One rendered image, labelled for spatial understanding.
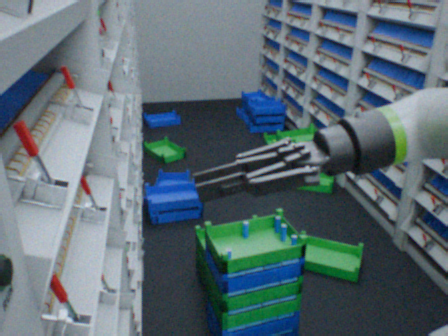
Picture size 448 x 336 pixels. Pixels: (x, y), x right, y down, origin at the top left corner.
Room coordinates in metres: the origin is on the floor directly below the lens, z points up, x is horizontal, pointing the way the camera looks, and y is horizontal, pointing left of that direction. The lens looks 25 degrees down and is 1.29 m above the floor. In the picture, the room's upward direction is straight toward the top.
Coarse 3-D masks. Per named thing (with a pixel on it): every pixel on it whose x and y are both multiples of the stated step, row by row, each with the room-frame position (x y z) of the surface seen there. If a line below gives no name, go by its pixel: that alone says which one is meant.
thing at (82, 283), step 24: (96, 168) 0.82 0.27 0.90; (96, 192) 0.75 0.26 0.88; (72, 216) 0.64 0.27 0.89; (96, 240) 0.59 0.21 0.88; (72, 264) 0.51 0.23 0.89; (96, 264) 0.53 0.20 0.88; (72, 288) 0.46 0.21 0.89; (96, 288) 0.48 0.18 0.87; (48, 312) 0.41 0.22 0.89; (96, 312) 0.43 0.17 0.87
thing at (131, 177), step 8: (128, 176) 1.52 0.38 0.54; (136, 176) 1.52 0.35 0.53; (128, 184) 1.51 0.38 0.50; (128, 192) 1.44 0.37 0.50; (128, 200) 1.35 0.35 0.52; (128, 208) 1.32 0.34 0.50; (128, 216) 1.27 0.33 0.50; (128, 224) 1.22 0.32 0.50; (128, 232) 1.17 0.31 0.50; (128, 240) 1.13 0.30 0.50; (128, 248) 1.07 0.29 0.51; (128, 256) 1.05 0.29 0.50; (128, 264) 1.01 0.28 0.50
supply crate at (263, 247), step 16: (208, 224) 1.25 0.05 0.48; (224, 224) 1.29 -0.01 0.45; (240, 224) 1.31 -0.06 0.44; (256, 224) 1.33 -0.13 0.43; (272, 224) 1.35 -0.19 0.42; (288, 224) 1.29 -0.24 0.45; (208, 240) 1.22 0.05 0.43; (224, 240) 1.26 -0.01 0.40; (240, 240) 1.26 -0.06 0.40; (256, 240) 1.26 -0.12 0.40; (272, 240) 1.26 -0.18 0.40; (288, 240) 1.26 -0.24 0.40; (304, 240) 1.17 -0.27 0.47; (224, 256) 1.08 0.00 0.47; (240, 256) 1.17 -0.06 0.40; (256, 256) 1.12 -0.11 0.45; (272, 256) 1.13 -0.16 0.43; (288, 256) 1.15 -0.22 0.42; (304, 256) 1.17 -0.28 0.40; (224, 272) 1.08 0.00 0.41
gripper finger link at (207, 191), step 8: (224, 176) 0.55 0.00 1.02; (232, 176) 0.55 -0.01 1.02; (240, 176) 0.55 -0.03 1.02; (200, 184) 0.54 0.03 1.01; (208, 184) 0.54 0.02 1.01; (216, 184) 0.54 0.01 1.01; (200, 192) 0.54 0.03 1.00; (208, 192) 0.54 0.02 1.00; (216, 192) 0.54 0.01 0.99; (200, 200) 0.54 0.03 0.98; (208, 200) 0.54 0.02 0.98
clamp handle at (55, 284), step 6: (54, 276) 0.39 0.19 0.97; (54, 282) 0.38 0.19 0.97; (60, 282) 0.39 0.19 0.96; (54, 288) 0.38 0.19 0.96; (60, 288) 0.39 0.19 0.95; (54, 294) 0.38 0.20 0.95; (60, 294) 0.38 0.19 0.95; (66, 294) 0.39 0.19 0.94; (60, 300) 0.38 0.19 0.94; (66, 300) 0.39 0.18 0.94; (66, 306) 0.38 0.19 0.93; (72, 306) 0.39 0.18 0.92; (72, 312) 0.39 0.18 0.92; (72, 318) 0.38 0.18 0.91
